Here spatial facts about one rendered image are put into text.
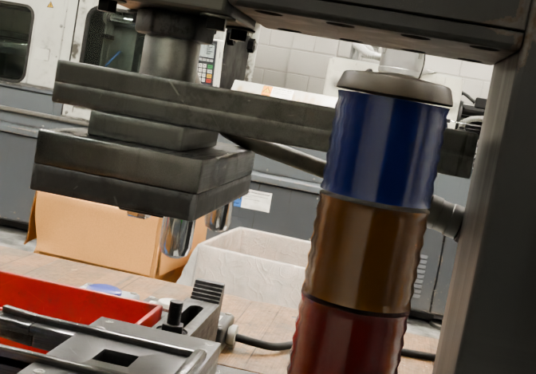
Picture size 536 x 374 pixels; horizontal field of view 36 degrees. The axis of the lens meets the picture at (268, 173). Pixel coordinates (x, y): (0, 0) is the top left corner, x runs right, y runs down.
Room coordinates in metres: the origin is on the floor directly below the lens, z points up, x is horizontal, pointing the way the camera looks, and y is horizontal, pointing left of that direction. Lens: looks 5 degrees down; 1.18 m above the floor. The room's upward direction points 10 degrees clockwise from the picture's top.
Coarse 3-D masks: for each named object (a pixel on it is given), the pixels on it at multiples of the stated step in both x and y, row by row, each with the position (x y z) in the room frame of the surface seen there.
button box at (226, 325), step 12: (144, 300) 0.93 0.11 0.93; (156, 300) 0.94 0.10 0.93; (228, 324) 0.90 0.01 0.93; (216, 336) 0.87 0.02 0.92; (228, 336) 0.89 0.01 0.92; (240, 336) 0.90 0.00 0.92; (264, 348) 0.90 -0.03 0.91; (276, 348) 0.91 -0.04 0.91; (288, 348) 0.93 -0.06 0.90; (432, 360) 0.99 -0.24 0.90
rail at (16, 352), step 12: (0, 348) 0.53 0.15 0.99; (12, 348) 0.53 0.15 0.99; (24, 360) 0.53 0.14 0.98; (36, 360) 0.53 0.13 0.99; (48, 360) 0.53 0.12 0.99; (60, 360) 0.53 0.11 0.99; (72, 360) 0.53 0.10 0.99; (0, 372) 0.53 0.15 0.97; (12, 372) 0.53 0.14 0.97; (84, 372) 0.53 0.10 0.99; (96, 372) 0.52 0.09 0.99; (108, 372) 0.52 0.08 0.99; (120, 372) 0.52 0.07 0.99
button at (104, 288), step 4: (96, 284) 0.93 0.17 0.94; (100, 284) 0.94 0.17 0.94; (104, 284) 0.94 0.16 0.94; (88, 288) 0.92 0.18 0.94; (92, 288) 0.91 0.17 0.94; (96, 288) 0.92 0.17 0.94; (100, 288) 0.92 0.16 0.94; (104, 288) 0.92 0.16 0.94; (108, 288) 0.92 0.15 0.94; (112, 288) 0.93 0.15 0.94; (116, 288) 0.93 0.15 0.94; (104, 292) 0.91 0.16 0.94; (108, 292) 0.91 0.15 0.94; (112, 292) 0.91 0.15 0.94; (116, 292) 0.92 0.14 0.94; (120, 292) 0.92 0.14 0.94
